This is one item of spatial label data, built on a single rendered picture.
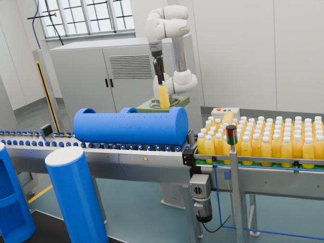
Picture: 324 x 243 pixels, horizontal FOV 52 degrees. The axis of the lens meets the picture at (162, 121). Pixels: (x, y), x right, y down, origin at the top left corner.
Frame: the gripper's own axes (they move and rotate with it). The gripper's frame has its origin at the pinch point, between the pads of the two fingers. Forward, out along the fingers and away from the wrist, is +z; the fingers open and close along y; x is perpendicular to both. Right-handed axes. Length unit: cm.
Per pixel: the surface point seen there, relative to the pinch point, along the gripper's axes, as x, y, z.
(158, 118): -2.5, 10.3, 26.2
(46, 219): -138, 16, 131
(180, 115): 10.6, 1.0, 27.5
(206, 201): 33, 34, 75
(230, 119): 46, 0, 31
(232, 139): 55, 40, 26
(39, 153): -121, 13, 58
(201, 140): 29, 15, 40
